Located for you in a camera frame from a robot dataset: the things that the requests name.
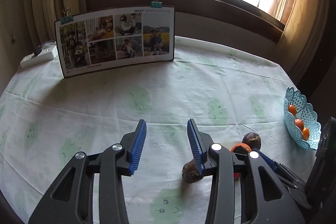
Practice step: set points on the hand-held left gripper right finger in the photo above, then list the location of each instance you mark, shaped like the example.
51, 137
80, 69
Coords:
195, 145

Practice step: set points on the round orange tangerine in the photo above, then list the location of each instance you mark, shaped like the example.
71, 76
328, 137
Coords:
299, 123
235, 148

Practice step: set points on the light blue plastic lattice basket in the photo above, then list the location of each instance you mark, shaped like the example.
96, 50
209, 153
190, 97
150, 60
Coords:
302, 98

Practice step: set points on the black plug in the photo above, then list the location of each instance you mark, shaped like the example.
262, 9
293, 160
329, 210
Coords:
39, 50

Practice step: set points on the wrinkled dark passion fruit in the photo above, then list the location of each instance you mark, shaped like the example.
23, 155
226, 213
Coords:
189, 174
250, 139

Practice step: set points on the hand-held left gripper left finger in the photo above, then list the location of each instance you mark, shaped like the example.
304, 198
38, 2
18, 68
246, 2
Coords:
137, 148

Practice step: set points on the teal binder clip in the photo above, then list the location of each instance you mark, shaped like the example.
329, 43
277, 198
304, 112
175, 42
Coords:
67, 16
156, 1

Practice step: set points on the white power strip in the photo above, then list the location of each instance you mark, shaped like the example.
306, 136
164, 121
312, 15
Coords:
31, 60

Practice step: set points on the oval orange kumquat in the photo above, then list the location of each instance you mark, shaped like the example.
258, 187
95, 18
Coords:
292, 109
305, 133

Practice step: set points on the photo collage board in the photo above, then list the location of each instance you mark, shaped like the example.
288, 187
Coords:
115, 40

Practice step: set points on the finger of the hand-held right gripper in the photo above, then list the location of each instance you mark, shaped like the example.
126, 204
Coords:
268, 161

